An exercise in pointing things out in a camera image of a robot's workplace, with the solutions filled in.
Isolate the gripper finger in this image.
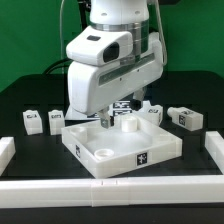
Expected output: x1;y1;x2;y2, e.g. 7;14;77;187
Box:
133;87;146;101
99;109;110;129

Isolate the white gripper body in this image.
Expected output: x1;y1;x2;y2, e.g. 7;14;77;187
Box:
68;32;163;115

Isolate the white square table top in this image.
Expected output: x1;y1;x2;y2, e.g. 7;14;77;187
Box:
62;114;182;178

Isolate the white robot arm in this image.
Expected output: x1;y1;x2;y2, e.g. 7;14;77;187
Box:
66;0;167;128

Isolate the white marker sheet with tags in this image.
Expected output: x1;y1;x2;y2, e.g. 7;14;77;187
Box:
64;99;151;122

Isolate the white right fence piece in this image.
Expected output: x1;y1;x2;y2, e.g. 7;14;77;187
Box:
205;131;224;175

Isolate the white fence piece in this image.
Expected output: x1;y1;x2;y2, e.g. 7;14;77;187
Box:
0;137;16;176
205;131;224;175

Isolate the white left fence piece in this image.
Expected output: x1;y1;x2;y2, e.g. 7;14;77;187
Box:
0;137;16;176

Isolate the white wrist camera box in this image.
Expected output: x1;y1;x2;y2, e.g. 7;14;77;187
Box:
66;26;133;66

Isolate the black cable bundle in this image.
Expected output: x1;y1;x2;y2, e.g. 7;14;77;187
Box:
43;58;73;75

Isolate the white front fence rail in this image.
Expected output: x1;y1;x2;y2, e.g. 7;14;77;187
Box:
0;175;224;208

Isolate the thin white cable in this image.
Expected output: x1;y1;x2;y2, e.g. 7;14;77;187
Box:
59;0;67;75

